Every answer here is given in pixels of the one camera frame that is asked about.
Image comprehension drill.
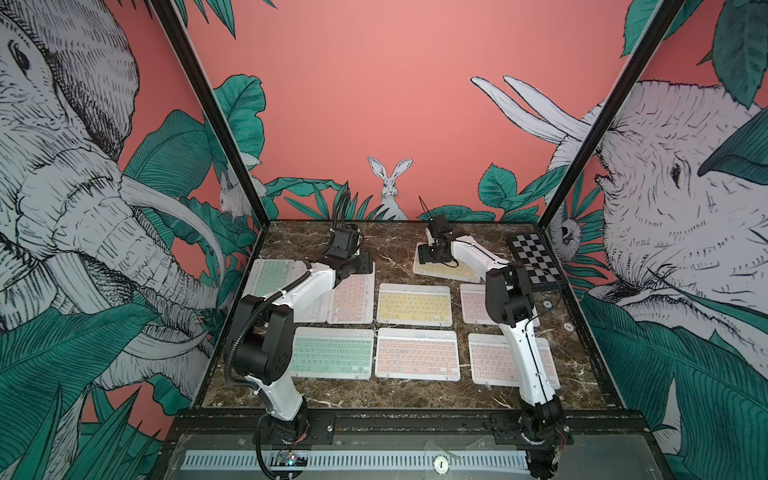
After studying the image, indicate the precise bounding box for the yellow keyboard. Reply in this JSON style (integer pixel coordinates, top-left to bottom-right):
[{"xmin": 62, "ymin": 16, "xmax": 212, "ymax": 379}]
[
  {"xmin": 412, "ymin": 242, "xmax": 481, "ymax": 284},
  {"xmin": 376, "ymin": 283, "xmax": 453, "ymax": 327}
]

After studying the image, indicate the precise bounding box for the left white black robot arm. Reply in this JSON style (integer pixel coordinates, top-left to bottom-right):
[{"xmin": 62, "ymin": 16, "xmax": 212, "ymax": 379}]
[{"xmin": 223, "ymin": 249, "xmax": 373, "ymax": 422}]

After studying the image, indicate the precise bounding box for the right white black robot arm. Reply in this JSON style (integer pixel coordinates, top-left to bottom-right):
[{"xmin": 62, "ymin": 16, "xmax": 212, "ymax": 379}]
[{"xmin": 420, "ymin": 232, "xmax": 567, "ymax": 446}]

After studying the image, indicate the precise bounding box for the left pink keyboard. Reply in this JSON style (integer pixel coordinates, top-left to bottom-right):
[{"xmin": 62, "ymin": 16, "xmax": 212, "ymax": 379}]
[{"xmin": 329, "ymin": 271, "xmax": 375, "ymax": 324}]

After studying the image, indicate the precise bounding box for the left white keyboard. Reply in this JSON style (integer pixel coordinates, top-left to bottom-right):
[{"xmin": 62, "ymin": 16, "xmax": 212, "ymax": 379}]
[{"xmin": 293, "ymin": 263, "xmax": 336, "ymax": 324}]

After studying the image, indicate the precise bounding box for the right middle pink keyboard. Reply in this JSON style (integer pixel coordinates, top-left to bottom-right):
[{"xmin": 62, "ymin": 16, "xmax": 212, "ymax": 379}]
[{"xmin": 459, "ymin": 283, "xmax": 541, "ymax": 328}]

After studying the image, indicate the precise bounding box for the far left green keyboard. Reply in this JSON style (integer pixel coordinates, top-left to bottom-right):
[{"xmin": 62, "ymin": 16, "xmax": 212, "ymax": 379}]
[{"xmin": 241, "ymin": 258, "xmax": 297, "ymax": 299}]

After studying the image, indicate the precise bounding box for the green keyboard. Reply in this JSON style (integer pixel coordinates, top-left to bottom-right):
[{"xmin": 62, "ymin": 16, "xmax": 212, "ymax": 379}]
[
  {"xmin": 241, "ymin": 258, "xmax": 297, "ymax": 299},
  {"xmin": 289, "ymin": 327, "xmax": 374, "ymax": 380}
]

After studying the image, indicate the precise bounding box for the black white checkerboard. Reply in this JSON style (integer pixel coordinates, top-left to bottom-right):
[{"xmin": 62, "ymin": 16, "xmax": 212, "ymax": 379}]
[{"xmin": 507, "ymin": 233, "xmax": 564, "ymax": 291}]

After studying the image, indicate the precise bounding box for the near green keyboard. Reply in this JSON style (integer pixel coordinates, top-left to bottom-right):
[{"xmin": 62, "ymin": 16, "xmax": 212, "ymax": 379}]
[{"xmin": 289, "ymin": 327, "xmax": 374, "ymax": 380}]

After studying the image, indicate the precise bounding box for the right near pink keyboard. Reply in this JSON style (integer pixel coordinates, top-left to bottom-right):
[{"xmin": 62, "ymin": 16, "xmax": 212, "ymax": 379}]
[{"xmin": 467, "ymin": 333, "xmax": 562, "ymax": 389}]

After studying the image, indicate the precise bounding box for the small electronics board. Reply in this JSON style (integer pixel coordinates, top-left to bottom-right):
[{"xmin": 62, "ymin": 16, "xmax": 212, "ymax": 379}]
[{"xmin": 273, "ymin": 452, "xmax": 309, "ymax": 470}]

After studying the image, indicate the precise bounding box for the round silver lock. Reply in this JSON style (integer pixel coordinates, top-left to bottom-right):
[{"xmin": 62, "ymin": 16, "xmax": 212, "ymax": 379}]
[{"xmin": 433, "ymin": 455, "xmax": 450, "ymax": 475}]

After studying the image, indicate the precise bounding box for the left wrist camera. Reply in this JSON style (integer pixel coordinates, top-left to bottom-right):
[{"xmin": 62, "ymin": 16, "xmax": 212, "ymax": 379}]
[{"xmin": 327, "ymin": 227, "xmax": 361, "ymax": 260}]

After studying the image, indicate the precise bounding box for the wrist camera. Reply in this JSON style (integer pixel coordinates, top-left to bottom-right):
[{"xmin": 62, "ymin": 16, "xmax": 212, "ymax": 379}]
[
  {"xmin": 327, "ymin": 227, "xmax": 361, "ymax": 260},
  {"xmin": 426, "ymin": 214, "xmax": 452, "ymax": 243}
]

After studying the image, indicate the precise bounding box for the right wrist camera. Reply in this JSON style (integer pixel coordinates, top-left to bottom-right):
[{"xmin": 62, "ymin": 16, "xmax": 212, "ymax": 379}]
[{"xmin": 426, "ymin": 214, "xmax": 452, "ymax": 243}]

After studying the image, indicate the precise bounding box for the black front mounting rail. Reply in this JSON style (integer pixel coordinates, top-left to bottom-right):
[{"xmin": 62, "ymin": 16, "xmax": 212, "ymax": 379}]
[{"xmin": 166, "ymin": 408, "xmax": 652, "ymax": 448}]

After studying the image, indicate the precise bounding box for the white slotted cable duct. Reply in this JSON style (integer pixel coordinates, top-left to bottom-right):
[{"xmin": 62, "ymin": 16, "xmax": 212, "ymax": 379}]
[{"xmin": 180, "ymin": 450, "xmax": 529, "ymax": 474}]

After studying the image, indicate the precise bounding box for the left black frame post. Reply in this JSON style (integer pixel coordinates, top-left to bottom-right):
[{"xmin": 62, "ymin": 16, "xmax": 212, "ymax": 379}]
[{"xmin": 151, "ymin": 0, "xmax": 270, "ymax": 227}]

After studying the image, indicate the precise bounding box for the black frame post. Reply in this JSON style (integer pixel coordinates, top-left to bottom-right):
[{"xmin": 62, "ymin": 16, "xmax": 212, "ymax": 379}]
[
  {"xmin": 151, "ymin": 0, "xmax": 270, "ymax": 227},
  {"xmin": 537, "ymin": 0, "xmax": 685, "ymax": 229}
]

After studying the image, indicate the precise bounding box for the right black frame post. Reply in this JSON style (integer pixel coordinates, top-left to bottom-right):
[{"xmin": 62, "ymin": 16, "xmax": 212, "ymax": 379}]
[{"xmin": 537, "ymin": 0, "xmax": 685, "ymax": 229}]

